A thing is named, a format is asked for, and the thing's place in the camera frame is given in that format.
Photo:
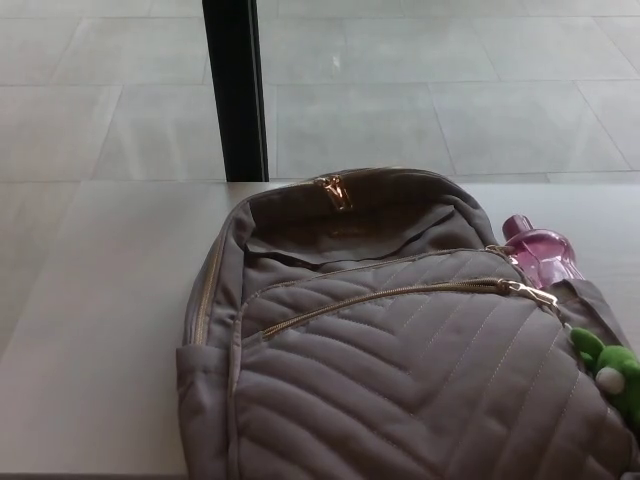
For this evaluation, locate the black window frame post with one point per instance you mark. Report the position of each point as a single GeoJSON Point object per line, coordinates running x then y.
{"type": "Point", "coordinates": [235, 90]}

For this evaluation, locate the pink transparent water bottle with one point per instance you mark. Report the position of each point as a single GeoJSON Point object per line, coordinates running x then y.
{"type": "Point", "coordinates": [542, 255]}

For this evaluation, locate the grey quilted backpack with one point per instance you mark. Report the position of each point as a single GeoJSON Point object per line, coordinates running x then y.
{"type": "Point", "coordinates": [400, 360]}

